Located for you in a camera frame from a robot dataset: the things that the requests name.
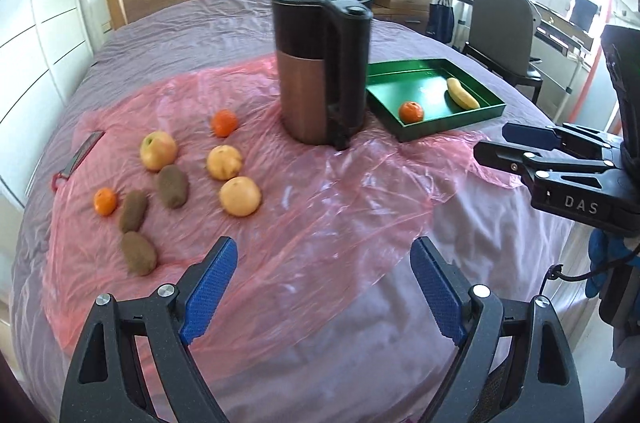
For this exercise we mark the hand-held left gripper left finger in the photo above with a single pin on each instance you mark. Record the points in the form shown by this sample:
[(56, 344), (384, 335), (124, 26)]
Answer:
[(210, 288)]

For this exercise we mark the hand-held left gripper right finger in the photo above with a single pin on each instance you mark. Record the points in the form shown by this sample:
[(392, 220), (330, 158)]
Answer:
[(440, 293)]

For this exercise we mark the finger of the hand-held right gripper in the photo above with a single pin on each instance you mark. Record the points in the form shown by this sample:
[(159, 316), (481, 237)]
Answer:
[(500, 155), (530, 135)]

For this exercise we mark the brown kiwi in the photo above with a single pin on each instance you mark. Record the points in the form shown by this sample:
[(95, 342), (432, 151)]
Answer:
[(139, 254), (133, 211), (172, 186)]

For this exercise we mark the yellow round fruit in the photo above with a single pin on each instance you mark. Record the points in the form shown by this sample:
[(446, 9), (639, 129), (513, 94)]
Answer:
[(225, 162), (240, 196)]

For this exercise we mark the green tray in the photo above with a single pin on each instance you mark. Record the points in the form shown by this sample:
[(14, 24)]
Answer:
[(400, 85)]

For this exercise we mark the orange tangerine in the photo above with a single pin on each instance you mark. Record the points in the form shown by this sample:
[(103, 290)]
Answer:
[(224, 123), (411, 112), (105, 202)]

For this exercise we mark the person's right hand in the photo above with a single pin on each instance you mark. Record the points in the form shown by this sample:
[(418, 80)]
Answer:
[(602, 253)]

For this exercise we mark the yellow banana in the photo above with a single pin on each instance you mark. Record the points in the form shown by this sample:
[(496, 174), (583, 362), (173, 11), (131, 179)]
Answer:
[(462, 95)]

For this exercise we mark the white desk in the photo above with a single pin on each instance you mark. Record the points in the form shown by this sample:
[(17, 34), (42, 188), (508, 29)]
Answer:
[(555, 33)]

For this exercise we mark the pink hoop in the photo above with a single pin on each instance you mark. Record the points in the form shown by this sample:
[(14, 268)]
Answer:
[(597, 53)]

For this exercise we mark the grey chair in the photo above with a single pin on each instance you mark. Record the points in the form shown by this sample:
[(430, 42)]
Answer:
[(500, 23)]

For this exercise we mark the pink plastic sheet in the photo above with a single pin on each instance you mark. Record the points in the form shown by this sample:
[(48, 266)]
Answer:
[(320, 213)]

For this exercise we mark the black monitor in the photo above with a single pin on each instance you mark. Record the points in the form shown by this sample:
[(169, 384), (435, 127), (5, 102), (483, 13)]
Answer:
[(585, 12)]

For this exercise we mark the dark blue bag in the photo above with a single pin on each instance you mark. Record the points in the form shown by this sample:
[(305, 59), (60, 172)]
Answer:
[(441, 20)]

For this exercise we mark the yellow green apple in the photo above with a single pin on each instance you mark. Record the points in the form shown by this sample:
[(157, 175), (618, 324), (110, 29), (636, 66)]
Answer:
[(158, 151)]

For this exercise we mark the grey bar with red loop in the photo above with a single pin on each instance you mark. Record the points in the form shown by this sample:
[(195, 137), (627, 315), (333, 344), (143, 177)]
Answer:
[(82, 150)]

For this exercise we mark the black and copper electric kettle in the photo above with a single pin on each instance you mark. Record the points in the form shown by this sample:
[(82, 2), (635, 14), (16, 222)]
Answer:
[(320, 68)]

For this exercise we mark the white wardrobe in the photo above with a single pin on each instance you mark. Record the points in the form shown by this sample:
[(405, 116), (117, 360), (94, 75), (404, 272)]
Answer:
[(35, 53)]

